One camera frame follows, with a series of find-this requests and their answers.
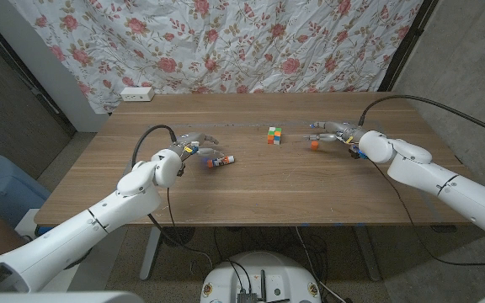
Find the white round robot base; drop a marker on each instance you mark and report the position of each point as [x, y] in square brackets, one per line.
[259, 269]

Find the orange glue stick cap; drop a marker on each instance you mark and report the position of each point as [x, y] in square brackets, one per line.
[314, 145]

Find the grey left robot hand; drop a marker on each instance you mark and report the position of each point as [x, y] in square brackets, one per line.
[196, 145]

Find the white power strip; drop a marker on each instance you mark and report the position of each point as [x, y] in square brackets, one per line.
[136, 94]

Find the black round disc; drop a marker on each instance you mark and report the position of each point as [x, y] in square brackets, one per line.
[179, 236]

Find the white table leg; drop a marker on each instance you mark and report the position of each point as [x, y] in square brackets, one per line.
[150, 256]

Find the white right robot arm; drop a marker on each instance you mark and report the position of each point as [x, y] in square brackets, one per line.
[436, 181]

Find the multicoloured Rubik's cube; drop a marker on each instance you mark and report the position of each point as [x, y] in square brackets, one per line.
[274, 135]

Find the white flat board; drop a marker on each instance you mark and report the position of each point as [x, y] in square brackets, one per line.
[25, 221]

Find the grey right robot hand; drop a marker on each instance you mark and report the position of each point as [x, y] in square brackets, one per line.
[337, 130]

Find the blue plastic bin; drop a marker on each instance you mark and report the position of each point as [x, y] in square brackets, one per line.
[2, 189]

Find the black backdrop pole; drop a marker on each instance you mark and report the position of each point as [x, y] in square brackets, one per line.
[408, 42]

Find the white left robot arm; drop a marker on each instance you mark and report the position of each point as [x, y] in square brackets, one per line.
[78, 227]

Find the black metal rail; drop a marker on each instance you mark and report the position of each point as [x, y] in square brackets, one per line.
[23, 70]

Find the grey table leg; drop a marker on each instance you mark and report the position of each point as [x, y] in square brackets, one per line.
[369, 256]

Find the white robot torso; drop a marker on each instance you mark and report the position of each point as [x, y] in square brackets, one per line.
[57, 298]

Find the glue stick with orange cap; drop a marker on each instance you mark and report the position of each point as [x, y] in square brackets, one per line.
[221, 161]

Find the floral backdrop cloth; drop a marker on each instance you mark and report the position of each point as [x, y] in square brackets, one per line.
[225, 42]

